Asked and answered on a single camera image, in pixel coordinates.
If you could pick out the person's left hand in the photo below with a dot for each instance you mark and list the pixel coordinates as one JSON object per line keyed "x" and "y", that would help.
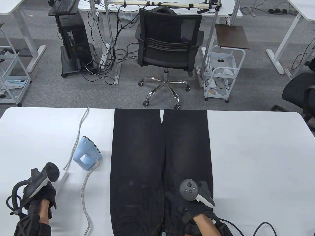
{"x": 46, "y": 194}

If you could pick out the black trousers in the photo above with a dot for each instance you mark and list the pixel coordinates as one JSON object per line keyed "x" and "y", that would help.
{"x": 137, "y": 147}

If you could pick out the white metal utility cart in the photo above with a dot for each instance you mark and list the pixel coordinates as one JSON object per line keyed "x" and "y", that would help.
{"x": 14, "y": 84}
{"x": 227, "y": 61}

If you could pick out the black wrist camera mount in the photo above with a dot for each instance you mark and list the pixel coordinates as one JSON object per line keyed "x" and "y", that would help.
{"x": 29, "y": 225}
{"x": 225, "y": 228}

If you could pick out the grey white controller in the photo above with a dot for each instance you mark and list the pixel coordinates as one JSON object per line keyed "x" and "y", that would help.
{"x": 50, "y": 172}
{"x": 188, "y": 189}

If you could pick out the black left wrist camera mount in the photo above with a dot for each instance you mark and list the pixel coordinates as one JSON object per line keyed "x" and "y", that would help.
{"x": 29, "y": 225}

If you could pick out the white table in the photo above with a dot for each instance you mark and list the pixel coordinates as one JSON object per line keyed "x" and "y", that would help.
{"x": 258, "y": 159}

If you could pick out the black mesh office chair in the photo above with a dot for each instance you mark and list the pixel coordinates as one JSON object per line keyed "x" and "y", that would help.
{"x": 167, "y": 56}

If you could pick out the teal tool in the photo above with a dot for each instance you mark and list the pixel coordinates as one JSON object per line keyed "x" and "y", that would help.
{"x": 16, "y": 81}

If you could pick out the light blue electric iron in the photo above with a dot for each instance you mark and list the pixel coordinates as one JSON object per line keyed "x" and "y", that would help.
{"x": 85, "y": 150}

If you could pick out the grey white right controller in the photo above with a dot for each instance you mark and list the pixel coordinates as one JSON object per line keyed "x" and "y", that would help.
{"x": 188, "y": 189}

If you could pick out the yellow card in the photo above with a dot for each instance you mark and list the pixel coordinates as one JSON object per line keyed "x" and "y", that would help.
{"x": 213, "y": 91}

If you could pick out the black padded chair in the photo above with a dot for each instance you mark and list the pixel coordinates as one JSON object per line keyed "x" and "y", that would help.
{"x": 295, "y": 88}

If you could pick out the person's right hand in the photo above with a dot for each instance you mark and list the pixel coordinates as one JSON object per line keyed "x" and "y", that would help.
{"x": 187, "y": 207}

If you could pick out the black floor power strip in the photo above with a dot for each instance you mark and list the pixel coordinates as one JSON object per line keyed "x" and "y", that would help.
{"x": 278, "y": 11}

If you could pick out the person's left forearm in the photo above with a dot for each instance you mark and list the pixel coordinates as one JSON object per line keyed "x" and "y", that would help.
{"x": 44, "y": 211}

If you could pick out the white power strip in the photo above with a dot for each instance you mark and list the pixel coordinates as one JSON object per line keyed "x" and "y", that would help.
{"x": 62, "y": 177}

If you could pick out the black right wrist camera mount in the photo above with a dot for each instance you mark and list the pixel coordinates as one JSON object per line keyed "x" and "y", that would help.
{"x": 225, "y": 228}

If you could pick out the black computer tower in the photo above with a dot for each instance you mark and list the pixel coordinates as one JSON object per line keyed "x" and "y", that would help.
{"x": 78, "y": 36}

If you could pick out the dark brown wooden board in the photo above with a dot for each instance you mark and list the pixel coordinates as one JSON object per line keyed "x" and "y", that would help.
{"x": 232, "y": 36}

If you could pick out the white desk with slanted legs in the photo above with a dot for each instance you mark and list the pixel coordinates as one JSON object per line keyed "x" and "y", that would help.
{"x": 305, "y": 7}

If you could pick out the long white desk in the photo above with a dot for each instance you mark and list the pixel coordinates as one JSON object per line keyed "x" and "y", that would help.
{"x": 228, "y": 8}

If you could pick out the grey white left controller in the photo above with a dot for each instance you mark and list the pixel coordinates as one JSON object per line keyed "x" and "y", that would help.
{"x": 50, "y": 172}

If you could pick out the black rolling computer stand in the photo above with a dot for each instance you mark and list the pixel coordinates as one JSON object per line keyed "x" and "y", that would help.
{"x": 70, "y": 70}

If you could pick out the black keyboard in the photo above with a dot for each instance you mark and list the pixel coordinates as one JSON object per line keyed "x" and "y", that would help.
{"x": 64, "y": 5}

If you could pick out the white desk with panel legs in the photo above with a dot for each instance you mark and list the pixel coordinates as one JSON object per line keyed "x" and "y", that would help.
{"x": 9, "y": 6}

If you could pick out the person's right forearm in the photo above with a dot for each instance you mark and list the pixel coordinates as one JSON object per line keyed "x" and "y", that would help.
{"x": 205, "y": 226}

